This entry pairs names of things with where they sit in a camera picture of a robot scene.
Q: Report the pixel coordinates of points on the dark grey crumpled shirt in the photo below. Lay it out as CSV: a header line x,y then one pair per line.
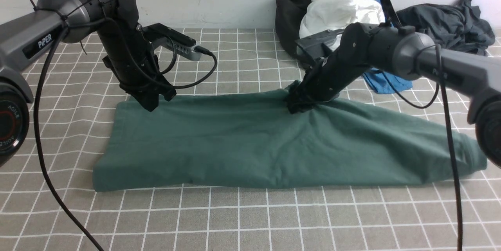
x,y
457,27

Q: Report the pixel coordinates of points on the green long-sleeved shirt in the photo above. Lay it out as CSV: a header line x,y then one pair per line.
x,y
252,141

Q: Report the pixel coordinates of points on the white crumpled shirt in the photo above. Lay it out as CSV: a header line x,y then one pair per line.
x,y
333,15

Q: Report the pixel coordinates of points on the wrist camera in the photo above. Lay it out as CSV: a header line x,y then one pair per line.
x,y
185,46
317,45

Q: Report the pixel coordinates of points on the black garment in pile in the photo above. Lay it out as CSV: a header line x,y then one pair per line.
x,y
289,14

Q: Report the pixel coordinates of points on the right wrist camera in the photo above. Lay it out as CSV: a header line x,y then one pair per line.
x,y
317,45

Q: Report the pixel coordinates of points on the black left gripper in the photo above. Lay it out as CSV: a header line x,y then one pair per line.
x,y
136,69

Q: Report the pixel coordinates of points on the blue shirt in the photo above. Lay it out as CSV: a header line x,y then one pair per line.
x,y
385,80

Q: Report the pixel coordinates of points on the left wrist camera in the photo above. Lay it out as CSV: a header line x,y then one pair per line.
x,y
185,46

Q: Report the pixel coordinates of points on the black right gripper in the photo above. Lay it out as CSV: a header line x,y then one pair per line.
x,y
320,84

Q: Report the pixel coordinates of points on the grey checkered tablecloth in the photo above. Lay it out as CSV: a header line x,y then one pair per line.
x,y
76,113

